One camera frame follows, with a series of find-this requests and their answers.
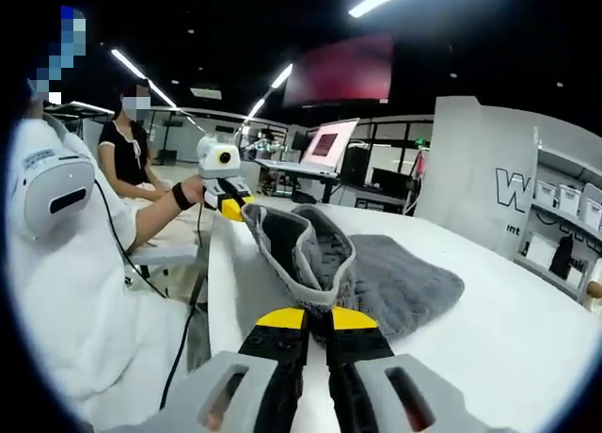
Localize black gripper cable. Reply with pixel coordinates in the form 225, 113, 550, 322
158, 200, 211, 410

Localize black computer tower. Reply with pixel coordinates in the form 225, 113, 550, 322
341, 148, 373, 183

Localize white chair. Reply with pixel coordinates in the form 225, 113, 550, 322
129, 242, 209, 308

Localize grey towel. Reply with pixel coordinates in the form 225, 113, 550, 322
240, 202, 466, 347

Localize white shelving rack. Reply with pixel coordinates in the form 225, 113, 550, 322
515, 126, 602, 308

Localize white flat box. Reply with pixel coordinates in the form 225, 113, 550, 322
524, 233, 557, 270

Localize red hanging screen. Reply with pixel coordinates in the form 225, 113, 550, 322
281, 33, 394, 107

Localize black bag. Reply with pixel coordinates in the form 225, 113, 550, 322
549, 234, 576, 280

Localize black wristband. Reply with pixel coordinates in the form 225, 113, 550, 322
171, 182, 195, 213

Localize white desk black legs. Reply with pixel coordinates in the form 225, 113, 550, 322
256, 158, 341, 204

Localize white worn device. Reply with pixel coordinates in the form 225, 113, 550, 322
21, 151, 96, 240

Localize black device cable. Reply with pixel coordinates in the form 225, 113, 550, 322
92, 178, 169, 300

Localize person's left hand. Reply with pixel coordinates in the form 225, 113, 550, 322
181, 173, 211, 209

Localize open laptop pink screen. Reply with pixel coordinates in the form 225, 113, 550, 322
256, 117, 361, 178

